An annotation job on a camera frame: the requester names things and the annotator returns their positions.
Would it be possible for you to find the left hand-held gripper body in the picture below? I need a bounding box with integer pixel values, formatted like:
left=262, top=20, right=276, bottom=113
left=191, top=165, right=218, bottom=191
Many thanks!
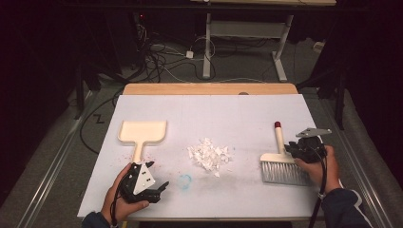
left=119, top=161, right=161, bottom=204

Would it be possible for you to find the person's right hand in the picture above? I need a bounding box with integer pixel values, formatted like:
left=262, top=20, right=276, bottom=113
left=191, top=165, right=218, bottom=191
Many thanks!
left=294, top=145, right=340, bottom=195

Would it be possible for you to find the black floor cable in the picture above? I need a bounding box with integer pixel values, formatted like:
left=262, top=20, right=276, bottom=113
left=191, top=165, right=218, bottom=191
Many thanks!
left=79, top=90, right=125, bottom=156

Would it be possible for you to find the cream brush with red cap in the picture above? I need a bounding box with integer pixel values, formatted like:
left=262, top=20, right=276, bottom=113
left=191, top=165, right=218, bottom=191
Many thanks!
left=259, top=121, right=314, bottom=187

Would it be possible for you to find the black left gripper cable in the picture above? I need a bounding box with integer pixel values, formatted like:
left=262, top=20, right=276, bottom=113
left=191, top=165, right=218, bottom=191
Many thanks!
left=108, top=179, right=124, bottom=227

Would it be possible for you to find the cream plastic dustpan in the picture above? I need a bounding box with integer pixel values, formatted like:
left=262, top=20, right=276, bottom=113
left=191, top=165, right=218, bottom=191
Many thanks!
left=117, top=120, right=168, bottom=164

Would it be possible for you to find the white metal desk frame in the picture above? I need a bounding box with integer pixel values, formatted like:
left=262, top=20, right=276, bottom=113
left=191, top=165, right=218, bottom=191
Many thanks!
left=202, top=12, right=294, bottom=83

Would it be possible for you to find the white table mat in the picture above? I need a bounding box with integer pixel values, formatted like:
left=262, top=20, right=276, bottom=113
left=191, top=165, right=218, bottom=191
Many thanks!
left=77, top=93, right=329, bottom=219

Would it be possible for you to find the wooden table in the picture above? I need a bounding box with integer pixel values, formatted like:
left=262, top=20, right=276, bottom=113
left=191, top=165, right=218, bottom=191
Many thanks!
left=120, top=83, right=326, bottom=222

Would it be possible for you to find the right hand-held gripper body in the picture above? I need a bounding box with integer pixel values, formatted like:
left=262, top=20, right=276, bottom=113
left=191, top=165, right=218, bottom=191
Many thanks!
left=293, top=127, right=333, bottom=164

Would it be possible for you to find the pile of white paper scraps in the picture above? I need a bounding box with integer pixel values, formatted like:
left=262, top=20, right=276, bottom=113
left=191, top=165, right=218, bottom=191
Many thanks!
left=186, top=137, right=233, bottom=179

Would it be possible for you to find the person's left hand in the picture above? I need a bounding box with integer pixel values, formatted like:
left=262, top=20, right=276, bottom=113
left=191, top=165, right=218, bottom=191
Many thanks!
left=100, top=163, right=150, bottom=226

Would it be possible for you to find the tangle of floor cables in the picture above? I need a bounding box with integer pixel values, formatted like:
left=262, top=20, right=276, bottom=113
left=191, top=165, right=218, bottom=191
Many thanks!
left=136, top=22, right=217, bottom=84

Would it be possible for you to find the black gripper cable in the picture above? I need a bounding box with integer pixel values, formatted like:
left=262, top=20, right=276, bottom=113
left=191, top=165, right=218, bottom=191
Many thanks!
left=108, top=179, right=124, bottom=227
left=307, top=155, right=329, bottom=228

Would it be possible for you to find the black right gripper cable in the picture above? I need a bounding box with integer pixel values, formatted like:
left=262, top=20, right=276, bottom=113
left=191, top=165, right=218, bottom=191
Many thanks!
left=307, top=155, right=329, bottom=228

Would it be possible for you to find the aluminium floor rail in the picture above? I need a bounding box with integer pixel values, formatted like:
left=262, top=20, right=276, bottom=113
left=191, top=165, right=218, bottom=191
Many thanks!
left=13, top=91, right=93, bottom=228
left=326, top=94, right=393, bottom=228

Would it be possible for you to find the black metal stand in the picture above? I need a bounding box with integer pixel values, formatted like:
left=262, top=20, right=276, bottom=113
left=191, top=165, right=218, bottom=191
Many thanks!
left=73, top=61, right=103, bottom=121
left=297, top=70, right=347, bottom=131

